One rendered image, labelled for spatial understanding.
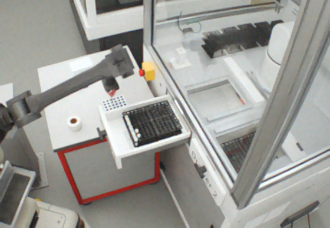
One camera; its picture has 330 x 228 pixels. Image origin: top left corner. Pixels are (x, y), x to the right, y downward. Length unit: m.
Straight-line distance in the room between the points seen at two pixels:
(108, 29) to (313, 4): 1.60
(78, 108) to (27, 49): 1.88
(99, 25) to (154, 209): 1.24
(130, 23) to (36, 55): 1.54
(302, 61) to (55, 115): 1.33
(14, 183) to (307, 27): 1.05
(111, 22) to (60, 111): 0.66
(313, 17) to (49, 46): 3.07
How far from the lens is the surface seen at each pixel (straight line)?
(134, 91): 1.80
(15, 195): 1.22
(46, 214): 2.01
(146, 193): 2.29
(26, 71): 3.27
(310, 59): 0.69
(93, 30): 2.06
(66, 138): 1.64
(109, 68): 1.00
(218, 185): 1.29
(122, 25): 2.10
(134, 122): 1.48
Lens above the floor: 2.05
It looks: 48 degrees down
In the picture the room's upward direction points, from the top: 3 degrees clockwise
